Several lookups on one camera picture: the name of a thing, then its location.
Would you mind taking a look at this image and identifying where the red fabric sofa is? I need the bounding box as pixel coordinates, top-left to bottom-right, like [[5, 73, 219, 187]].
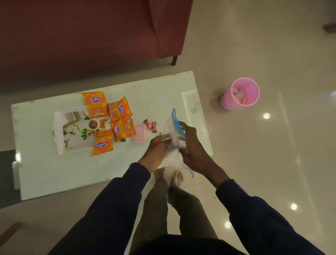
[[0, 0, 194, 87]]

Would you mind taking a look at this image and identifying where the dark grey plastic stool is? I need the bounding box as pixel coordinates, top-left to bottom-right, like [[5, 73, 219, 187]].
[[0, 150, 21, 209]]

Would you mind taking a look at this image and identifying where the person's left forearm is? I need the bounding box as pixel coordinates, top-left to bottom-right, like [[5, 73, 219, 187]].
[[48, 162, 152, 255]]

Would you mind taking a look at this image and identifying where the person's right hand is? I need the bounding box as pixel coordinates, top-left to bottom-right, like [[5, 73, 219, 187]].
[[178, 121, 227, 189]]

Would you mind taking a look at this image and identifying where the person's left hand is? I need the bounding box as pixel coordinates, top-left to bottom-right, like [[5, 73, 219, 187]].
[[138, 133, 173, 174]]

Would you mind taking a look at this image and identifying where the person's right forearm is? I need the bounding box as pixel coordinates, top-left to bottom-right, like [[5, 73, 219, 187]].
[[216, 179, 326, 255]]

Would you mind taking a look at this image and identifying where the white printed tray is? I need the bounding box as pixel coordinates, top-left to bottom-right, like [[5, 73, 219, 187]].
[[52, 101, 129, 156]]

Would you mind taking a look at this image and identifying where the person's right leg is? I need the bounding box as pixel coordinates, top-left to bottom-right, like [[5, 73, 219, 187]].
[[168, 170, 218, 240]]

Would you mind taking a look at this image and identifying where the pink lidded plastic container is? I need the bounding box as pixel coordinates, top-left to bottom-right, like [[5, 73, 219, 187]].
[[133, 124, 148, 144]]

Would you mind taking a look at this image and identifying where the person's left leg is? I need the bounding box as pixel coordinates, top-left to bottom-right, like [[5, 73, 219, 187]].
[[128, 171, 168, 255]]

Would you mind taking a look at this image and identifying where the person's leg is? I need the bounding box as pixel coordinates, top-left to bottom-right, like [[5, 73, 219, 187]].
[[168, 170, 218, 240], [128, 171, 168, 255]]

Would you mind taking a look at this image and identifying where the pink plastic bin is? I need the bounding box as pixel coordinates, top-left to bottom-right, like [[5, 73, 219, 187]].
[[220, 77, 260, 111]]

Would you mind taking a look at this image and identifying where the clear blue-sealed zip bag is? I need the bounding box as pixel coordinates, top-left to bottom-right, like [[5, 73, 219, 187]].
[[161, 108, 195, 179]]

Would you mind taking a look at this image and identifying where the orange snack packet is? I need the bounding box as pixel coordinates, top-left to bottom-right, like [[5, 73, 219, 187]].
[[108, 96, 133, 122], [82, 91, 108, 119], [111, 116, 137, 142], [91, 129, 114, 156]]

